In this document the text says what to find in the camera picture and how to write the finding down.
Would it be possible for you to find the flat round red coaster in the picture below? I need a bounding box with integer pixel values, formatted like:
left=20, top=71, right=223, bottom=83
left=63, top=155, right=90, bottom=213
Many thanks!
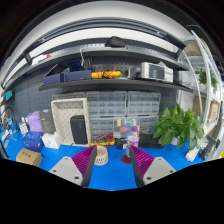
left=120, top=154, right=133, bottom=165

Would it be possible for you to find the yellow multimeter with red leads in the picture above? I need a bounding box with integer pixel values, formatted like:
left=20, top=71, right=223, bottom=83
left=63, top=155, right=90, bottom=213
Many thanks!
left=90, top=133, right=116, bottom=147

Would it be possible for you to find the purple plastic bag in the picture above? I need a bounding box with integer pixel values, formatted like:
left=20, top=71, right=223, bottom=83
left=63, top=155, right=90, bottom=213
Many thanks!
left=26, top=111, right=44, bottom=134

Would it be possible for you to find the black pouch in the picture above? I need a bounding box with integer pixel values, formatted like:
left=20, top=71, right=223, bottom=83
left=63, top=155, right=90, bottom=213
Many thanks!
left=138, top=133, right=164, bottom=149

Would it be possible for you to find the clear box with coloured parts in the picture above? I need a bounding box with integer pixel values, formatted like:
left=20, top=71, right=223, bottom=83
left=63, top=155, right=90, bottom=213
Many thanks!
left=112, top=118, right=141, bottom=139

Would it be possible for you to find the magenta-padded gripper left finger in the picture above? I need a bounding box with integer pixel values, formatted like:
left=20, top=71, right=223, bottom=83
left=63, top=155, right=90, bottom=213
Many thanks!
left=49, top=144, right=98, bottom=188

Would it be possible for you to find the clear purple-capped drink bottle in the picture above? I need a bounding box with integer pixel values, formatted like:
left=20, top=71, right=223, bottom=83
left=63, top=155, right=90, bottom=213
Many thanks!
left=125, top=125, right=141, bottom=163

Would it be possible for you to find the white metal shelf unit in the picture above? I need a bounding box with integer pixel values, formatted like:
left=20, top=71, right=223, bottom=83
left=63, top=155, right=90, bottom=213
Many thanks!
left=179, top=29, right=224, bottom=158

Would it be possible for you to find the green potted plant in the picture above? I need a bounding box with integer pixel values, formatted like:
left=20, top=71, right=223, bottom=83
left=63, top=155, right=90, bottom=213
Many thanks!
left=151, top=103, right=205, bottom=150

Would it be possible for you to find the dark grey upright box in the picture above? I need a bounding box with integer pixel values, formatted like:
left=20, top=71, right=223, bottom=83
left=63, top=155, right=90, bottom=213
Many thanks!
left=38, top=108, right=57, bottom=135

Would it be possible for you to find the small black labelled box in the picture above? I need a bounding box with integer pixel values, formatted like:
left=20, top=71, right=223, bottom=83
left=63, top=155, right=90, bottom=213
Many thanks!
left=115, top=137, right=129, bottom=150

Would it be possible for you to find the white power adapter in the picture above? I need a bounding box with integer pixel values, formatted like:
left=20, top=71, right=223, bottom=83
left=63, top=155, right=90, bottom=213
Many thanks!
left=184, top=146, right=200, bottom=163

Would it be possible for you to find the brown cardboard box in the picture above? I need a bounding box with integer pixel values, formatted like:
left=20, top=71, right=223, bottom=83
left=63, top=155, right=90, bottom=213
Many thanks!
left=15, top=147, right=44, bottom=168

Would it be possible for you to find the small white box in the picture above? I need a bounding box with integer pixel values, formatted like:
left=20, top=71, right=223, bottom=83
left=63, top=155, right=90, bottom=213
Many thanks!
left=18, top=121, right=29, bottom=135

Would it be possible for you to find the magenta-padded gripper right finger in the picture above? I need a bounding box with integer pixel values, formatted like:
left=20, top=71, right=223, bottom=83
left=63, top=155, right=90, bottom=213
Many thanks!
left=129, top=145, right=177, bottom=189

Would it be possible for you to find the beige patterned mug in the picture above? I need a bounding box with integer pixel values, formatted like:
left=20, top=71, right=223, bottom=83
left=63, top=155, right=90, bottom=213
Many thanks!
left=93, top=144, right=110, bottom=167

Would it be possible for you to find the blue cardboard box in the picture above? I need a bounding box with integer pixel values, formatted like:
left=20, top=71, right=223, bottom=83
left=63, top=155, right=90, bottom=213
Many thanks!
left=21, top=130, right=45, bottom=153

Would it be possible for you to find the white cardboard box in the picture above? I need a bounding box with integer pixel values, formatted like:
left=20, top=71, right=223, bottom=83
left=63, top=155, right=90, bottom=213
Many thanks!
left=41, top=131, right=63, bottom=150

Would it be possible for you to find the clear small-parts drawer cabinet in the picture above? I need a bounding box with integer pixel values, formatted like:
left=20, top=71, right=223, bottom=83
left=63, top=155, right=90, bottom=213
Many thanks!
left=51, top=90, right=162, bottom=138

